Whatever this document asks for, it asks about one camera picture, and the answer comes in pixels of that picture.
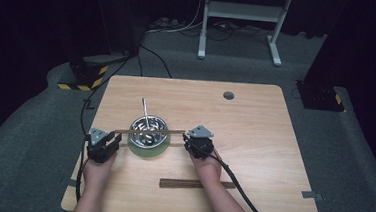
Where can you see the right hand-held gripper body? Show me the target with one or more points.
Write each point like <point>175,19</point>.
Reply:
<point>201,147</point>

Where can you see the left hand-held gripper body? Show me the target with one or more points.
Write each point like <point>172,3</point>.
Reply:
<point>99,151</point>

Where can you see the single brown chopstick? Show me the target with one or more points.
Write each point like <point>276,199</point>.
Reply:
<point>147,130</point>

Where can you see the stainless steel bowl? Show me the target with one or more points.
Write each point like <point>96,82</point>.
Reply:
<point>156,124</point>

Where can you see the row of brown wooden chopsticks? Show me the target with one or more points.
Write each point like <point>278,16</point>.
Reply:
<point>177,183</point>

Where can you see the person's left hand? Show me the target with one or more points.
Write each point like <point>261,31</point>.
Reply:
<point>97,175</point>

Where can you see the person's right hand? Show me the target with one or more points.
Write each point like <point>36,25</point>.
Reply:
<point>206,170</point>

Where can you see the grey tape piece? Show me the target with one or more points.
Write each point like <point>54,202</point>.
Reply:
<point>311,195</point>
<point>70,182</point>

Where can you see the metal spoon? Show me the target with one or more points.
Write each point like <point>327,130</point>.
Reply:
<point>145,109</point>

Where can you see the black yellow striped stand base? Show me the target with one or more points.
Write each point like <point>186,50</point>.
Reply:
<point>84,78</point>

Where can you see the power strip with plugs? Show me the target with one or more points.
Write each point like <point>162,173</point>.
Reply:
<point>165,22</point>

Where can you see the black base with yellow mark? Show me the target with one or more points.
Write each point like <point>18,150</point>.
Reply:
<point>320,97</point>

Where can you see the white metal stand frame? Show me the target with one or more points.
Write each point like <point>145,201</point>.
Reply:
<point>242,11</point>

